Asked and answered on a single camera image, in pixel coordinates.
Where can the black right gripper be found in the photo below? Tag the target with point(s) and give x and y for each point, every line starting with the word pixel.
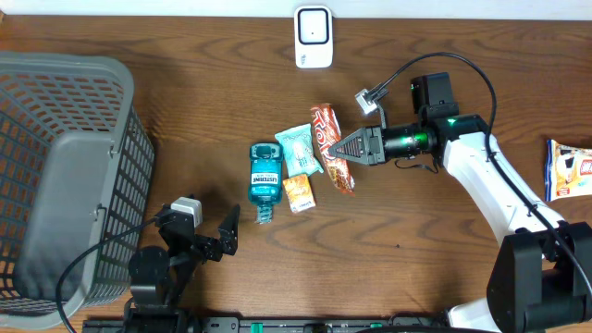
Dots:
pixel 373 150

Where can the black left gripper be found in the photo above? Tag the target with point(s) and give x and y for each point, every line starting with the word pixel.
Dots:
pixel 228 239

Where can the pale teal snack packet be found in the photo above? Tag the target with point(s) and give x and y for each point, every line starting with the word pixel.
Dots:
pixel 298 151

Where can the teal mouthwash bottle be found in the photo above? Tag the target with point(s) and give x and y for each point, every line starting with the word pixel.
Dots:
pixel 265 189

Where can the small orange snack packet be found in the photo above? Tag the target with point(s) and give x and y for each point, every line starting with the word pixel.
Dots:
pixel 299 193

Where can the yellow snack bag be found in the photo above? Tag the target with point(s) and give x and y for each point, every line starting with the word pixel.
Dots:
pixel 567 171

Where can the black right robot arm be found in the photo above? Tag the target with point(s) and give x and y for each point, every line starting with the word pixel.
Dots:
pixel 534 284

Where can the white barcode scanner box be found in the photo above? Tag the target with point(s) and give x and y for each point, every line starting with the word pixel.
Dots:
pixel 313 37

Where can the grey plastic lattice basket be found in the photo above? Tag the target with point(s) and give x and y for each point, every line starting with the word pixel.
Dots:
pixel 76 168

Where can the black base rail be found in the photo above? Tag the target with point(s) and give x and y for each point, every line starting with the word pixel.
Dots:
pixel 259 325

